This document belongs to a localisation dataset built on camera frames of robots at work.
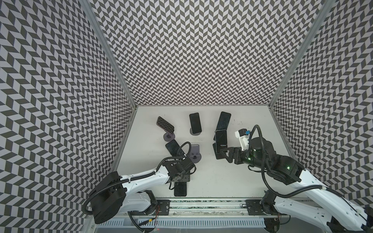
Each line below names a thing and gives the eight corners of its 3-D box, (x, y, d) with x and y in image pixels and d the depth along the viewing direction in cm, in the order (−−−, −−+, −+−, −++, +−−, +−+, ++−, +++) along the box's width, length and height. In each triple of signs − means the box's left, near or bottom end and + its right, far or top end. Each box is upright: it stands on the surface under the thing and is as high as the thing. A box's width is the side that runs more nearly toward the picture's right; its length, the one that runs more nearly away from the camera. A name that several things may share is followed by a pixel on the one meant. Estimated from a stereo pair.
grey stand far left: (163, 141, 100) (162, 137, 96) (164, 135, 103) (163, 132, 99) (174, 141, 100) (173, 137, 96) (175, 135, 103) (174, 132, 99)
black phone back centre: (193, 137, 100) (194, 126, 90) (189, 125, 107) (189, 113, 96) (202, 135, 101) (203, 124, 91) (197, 123, 108) (198, 112, 98)
